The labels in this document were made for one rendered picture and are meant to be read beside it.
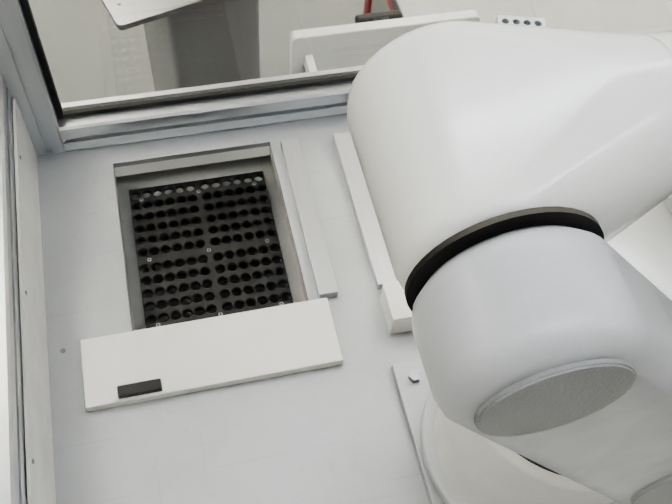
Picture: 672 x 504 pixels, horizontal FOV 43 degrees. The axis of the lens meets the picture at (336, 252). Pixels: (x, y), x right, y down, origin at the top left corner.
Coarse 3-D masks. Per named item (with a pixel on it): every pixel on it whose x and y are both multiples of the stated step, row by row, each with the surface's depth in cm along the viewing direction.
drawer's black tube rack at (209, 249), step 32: (192, 192) 110; (224, 192) 110; (256, 192) 110; (160, 224) 107; (192, 224) 107; (224, 224) 107; (256, 224) 112; (160, 256) 104; (192, 256) 104; (224, 256) 105; (256, 256) 105; (160, 288) 102; (192, 288) 106; (224, 288) 102; (256, 288) 106; (288, 288) 103; (160, 320) 103; (192, 320) 100
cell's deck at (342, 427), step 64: (256, 128) 110; (320, 128) 111; (64, 192) 103; (320, 192) 105; (64, 256) 98; (64, 320) 94; (128, 320) 94; (384, 320) 96; (64, 384) 90; (256, 384) 91; (320, 384) 91; (384, 384) 92; (64, 448) 86; (128, 448) 86; (192, 448) 87; (256, 448) 87; (320, 448) 87; (384, 448) 88
